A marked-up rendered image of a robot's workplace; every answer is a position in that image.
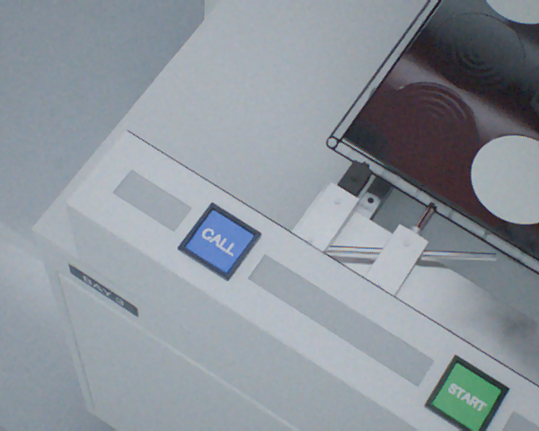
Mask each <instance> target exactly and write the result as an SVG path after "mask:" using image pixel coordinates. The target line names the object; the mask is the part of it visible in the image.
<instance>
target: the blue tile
mask: <svg viewBox="0 0 539 431"><path fill-rule="evenodd" d="M252 239H253V235H252V234H250V233H248V232H246V231H245V230H244V229H243V228H241V227H239V226H238V225H236V224H234V223H233V222H231V221H229V220H228V219H226V218H225V217H223V216H221V215H220V214H219V213H217V212H215V211H214V210H213V211H212V212H211V213H210V214H209V215H208V217H207V218H206V220H205V221H204V222H203V224H202V225H201V226H200V228H199V229H198V230H197V231H196V232H195V234H194V235H193V236H192V238H191V239H190V241H189V242H188V243H187V245H186V246H185V249H187V250H188V251H190V252H192V253H194V254H195V255H197V256H198V257H200V258H201V259H203V260H204V261H206V262H207V263H209V264H210V265H212V266H214V267H215V268H217V269H219V270H220V271H222V272H224V273H225V274H227V273H228V272H229V271H230V269H231V268H232V266H233V265H234V264H235V262H236V261H237V260H238V259H239V257H240V256H241V255H242V253H243V252H244V250H245V249H246V247H247V246H248V245H249V243H250V242H251V241H252Z"/></svg>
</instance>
